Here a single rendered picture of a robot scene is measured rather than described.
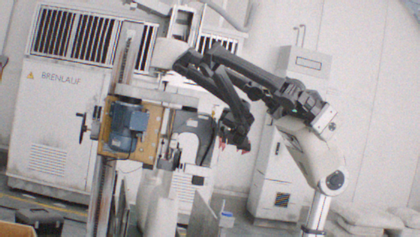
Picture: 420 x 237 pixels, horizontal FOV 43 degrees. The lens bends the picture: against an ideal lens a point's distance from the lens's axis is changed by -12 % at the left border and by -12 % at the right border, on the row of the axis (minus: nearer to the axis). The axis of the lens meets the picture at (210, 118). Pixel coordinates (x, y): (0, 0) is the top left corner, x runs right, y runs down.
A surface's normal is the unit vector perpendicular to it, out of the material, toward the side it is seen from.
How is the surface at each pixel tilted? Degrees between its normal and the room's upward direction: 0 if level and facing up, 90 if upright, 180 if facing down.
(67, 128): 91
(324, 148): 90
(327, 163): 115
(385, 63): 90
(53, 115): 90
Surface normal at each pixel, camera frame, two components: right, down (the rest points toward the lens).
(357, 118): 0.16, 0.08
